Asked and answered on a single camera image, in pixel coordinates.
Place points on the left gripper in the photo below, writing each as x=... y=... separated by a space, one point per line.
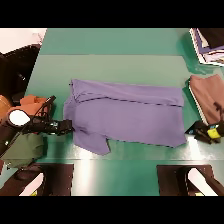
x=64 y=127

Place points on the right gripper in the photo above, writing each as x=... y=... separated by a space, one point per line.
x=200 y=131

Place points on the purple shirt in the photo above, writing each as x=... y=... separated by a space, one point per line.
x=133 y=116

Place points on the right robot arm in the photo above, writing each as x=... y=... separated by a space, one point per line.
x=173 y=180

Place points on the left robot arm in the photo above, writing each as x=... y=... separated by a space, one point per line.
x=20 y=123

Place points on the brown garment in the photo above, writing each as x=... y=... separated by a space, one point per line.
x=210 y=96

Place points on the orange garment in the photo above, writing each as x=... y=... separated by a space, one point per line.
x=30 y=104

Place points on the green garment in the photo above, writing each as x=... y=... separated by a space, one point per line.
x=26 y=150

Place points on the heap of clothes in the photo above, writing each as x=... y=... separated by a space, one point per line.
x=210 y=55

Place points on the black garment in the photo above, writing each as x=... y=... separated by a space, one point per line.
x=213 y=36

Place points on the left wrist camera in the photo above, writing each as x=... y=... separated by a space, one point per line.
x=48 y=104

